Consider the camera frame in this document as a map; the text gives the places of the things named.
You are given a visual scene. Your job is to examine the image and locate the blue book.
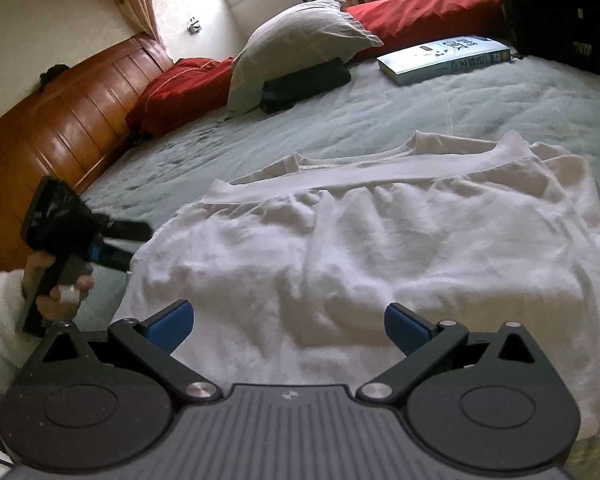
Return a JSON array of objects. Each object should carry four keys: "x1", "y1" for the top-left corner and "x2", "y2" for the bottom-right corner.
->
[{"x1": 376, "y1": 36, "x2": 512, "y2": 87}]

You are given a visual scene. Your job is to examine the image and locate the wooden headboard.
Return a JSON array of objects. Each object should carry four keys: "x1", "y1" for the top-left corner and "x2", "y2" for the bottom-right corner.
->
[{"x1": 0, "y1": 32, "x2": 175, "y2": 276}]

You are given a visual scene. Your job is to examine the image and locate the white t-shirt with blue print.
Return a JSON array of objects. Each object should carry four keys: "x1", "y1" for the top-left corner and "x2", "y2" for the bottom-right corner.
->
[{"x1": 115, "y1": 130, "x2": 600, "y2": 441}]

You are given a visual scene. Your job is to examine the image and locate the person's left hand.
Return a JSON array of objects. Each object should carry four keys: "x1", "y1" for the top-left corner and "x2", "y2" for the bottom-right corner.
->
[{"x1": 22, "y1": 251, "x2": 95, "y2": 323}]

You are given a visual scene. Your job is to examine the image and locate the orange checked curtain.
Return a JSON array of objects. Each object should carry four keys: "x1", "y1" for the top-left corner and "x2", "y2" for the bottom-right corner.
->
[{"x1": 97, "y1": 0, "x2": 171, "y2": 58}]

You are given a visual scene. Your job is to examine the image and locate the red quilt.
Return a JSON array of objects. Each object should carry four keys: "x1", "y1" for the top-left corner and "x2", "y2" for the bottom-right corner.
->
[{"x1": 125, "y1": 0, "x2": 506, "y2": 138}]

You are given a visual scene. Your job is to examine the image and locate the grey-green pillow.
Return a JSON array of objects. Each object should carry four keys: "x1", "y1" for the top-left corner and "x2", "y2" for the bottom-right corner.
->
[{"x1": 226, "y1": 0, "x2": 385, "y2": 115}]

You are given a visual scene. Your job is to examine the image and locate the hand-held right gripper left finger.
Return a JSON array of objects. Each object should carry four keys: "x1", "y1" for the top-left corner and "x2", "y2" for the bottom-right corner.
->
[{"x1": 40, "y1": 299, "x2": 222, "y2": 406}]

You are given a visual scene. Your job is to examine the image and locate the small black object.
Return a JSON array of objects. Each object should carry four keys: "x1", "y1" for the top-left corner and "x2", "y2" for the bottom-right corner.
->
[{"x1": 40, "y1": 64, "x2": 71, "y2": 93}]

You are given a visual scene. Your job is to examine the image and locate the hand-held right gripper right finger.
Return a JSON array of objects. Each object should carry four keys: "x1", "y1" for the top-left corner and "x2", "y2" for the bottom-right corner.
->
[{"x1": 356, "y1": 302, "x2": 548, "y2": 406}]

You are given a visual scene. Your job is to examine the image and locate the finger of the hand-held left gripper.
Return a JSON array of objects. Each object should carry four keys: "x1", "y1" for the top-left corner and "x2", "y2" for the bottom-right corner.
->
[
  {"x1": 89, "y1": 240, "x2": 132, "y2": 272},
  {"x1": 99, "y1": 216, "x2": 154, "y2": 242}
]

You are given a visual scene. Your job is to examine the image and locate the black pouch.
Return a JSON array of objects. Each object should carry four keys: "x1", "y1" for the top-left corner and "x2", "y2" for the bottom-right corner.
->
[{"x1": 260, "y1": 57, "x2": 352, "y2": 113}]

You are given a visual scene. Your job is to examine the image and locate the black backpack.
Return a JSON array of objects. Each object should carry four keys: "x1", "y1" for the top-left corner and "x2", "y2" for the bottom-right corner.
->
[{"x1": 492, "y1": 0, "x2": 600, "y2": 83}]

